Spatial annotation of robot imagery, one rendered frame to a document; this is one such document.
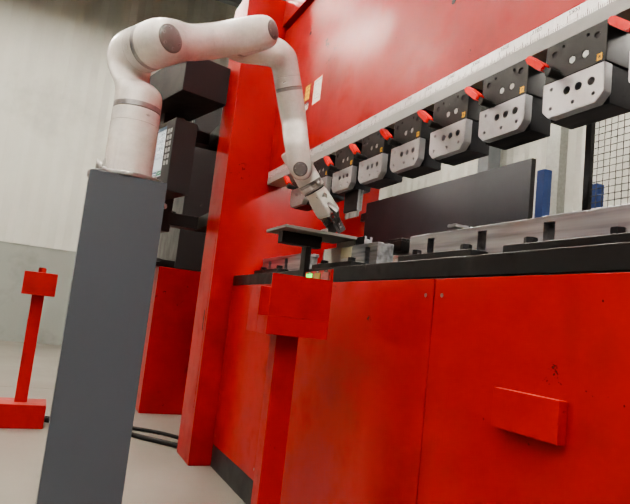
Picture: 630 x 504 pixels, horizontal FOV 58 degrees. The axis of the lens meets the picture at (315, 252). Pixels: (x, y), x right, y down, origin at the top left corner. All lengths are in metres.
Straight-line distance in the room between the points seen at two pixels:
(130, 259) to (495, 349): 0.85
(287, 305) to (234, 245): 1.36
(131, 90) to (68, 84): 7.60
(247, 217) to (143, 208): 1.38
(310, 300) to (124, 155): 0.58
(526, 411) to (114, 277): 0.94
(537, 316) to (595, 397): 0.17
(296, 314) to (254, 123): 1.62
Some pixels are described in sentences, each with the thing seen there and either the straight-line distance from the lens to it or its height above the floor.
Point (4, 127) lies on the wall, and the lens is 8.98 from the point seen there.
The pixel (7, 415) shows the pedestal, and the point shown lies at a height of 0.06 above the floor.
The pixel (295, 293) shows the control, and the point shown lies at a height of 0.77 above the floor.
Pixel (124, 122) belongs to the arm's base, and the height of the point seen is 1.14.
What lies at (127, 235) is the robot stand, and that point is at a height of 0.86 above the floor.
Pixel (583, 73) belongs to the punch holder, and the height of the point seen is 1.24.
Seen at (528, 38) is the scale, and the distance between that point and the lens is 1.46.
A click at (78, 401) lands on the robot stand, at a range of 1.45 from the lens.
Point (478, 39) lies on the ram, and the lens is 1.61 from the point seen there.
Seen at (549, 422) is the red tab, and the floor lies 0.58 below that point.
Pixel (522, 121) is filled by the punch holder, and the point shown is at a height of 1.19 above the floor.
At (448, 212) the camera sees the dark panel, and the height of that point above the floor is 1.20.
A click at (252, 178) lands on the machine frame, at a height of 1.36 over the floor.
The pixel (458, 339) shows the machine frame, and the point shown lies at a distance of 1.24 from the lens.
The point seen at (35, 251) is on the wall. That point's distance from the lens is 8.69.
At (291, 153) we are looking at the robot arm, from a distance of 1.89.
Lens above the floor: 0.70
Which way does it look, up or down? 7 degrees up
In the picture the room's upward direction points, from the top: 6 degrees clockwise
